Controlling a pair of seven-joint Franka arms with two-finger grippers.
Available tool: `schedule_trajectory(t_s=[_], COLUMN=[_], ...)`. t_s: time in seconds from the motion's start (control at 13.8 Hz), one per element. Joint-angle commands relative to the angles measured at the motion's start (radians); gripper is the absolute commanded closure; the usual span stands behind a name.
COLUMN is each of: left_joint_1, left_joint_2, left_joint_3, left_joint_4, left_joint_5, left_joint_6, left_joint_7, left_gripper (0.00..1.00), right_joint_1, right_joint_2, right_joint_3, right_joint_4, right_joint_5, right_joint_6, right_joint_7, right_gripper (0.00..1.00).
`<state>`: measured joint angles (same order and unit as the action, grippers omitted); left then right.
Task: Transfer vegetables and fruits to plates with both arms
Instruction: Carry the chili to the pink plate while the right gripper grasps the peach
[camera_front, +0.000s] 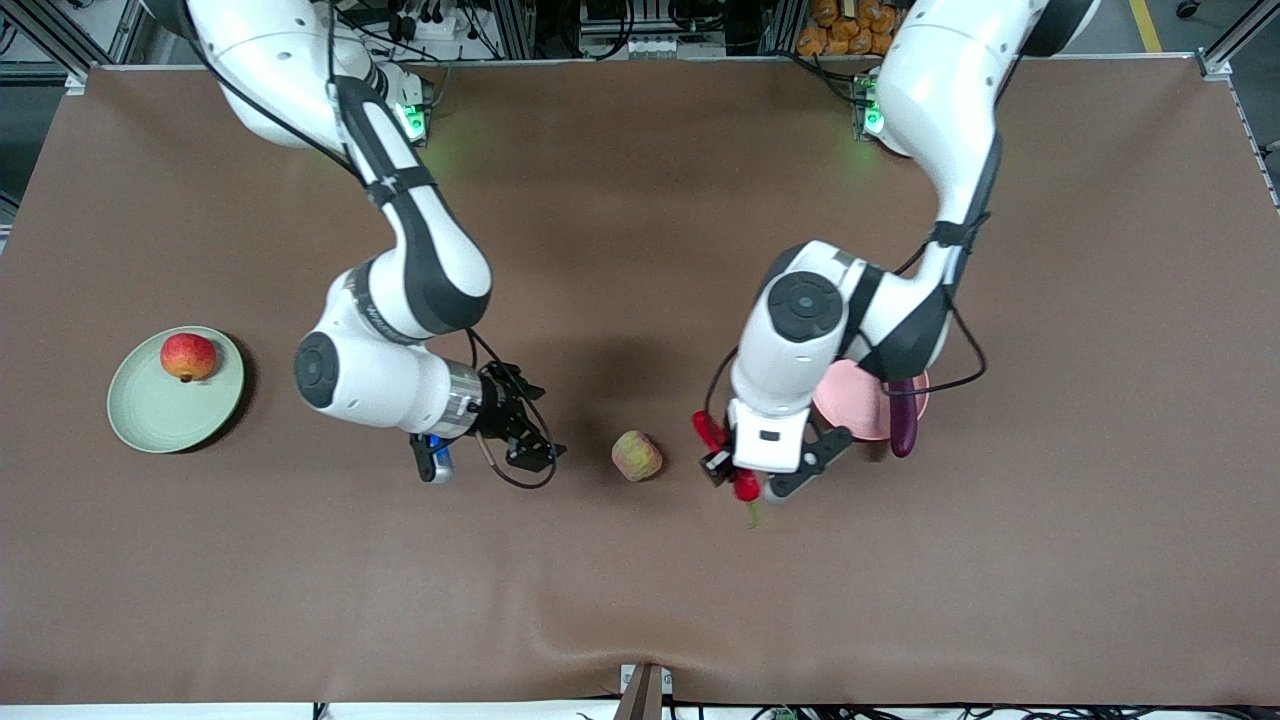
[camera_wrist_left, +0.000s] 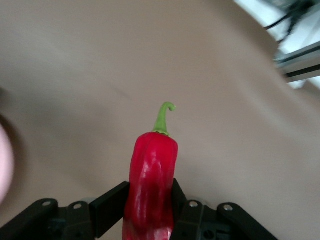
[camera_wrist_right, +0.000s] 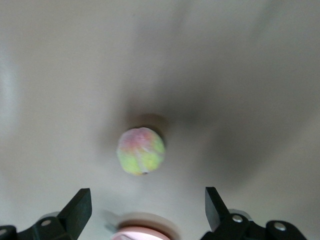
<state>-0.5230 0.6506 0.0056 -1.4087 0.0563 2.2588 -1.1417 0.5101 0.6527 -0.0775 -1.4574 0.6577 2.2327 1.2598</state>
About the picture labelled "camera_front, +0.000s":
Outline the red chili pepper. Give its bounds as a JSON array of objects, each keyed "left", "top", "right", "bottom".
[{"left": 692, "top": 410, "right": 766, "bottom": 528}]

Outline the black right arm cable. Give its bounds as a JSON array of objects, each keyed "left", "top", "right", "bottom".
[{"left": 465, "top": 328, "right": 559, "bottom": 491}]

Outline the pale green round plate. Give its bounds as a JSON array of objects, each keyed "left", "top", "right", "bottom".
[{"left": 107, "top": 326, "right": 246, "bottom": 455}]

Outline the red apple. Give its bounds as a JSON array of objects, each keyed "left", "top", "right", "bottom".
[{"left": 160, "top": 332, "right": 218, "bottom": 383}]

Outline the brown table mat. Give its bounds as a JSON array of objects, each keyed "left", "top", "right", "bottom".
[{"left": 0, "top": 55, "right": 1280, "bottom": 706}]

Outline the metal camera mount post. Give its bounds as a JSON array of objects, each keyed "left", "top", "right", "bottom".
[{"left": 618, "top": 663, "right": 673, "bottom": 720}]

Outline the yellow-green peach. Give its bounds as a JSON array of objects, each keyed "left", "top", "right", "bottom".
[{"left": 611, "top": 430, "right": 664, "bottom": 483}]

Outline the pile of orange toy fruit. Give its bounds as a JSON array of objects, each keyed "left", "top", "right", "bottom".
[{"left": 797, "top": 0, "right": 901, "bottom": 57}]

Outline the pink round plate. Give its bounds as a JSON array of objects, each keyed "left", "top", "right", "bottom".
[{"left": 812, "top": 358, "right": 931, "bottom": 442}]

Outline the purple eggplant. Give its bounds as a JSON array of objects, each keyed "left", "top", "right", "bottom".
[{"left": 886, "top": 377, "right": 919, "bottom": 459}]

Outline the aluminium frame post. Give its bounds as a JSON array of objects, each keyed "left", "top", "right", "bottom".
[
  {"left": 1197, "top": 0, "right": 1280, "bottom": 79},
  {"left": 0, "top": 0, "right": 96, "bottom": 96}
]

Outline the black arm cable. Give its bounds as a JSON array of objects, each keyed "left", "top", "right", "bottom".
[
  {"left": 705, "top": 230, "right": 989, "bottom": 421},
  {"left": 465, "top": 328, "right": 559, "bottom": 491}
]

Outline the white power strip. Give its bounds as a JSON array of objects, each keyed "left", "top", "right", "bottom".
[{"left": 390, "top": 0, "right": 451, "bottom": 41}]

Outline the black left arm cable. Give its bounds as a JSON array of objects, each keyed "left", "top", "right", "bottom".
[{"left": 705, "top": 230, "right": 989, "bottom": 421}]

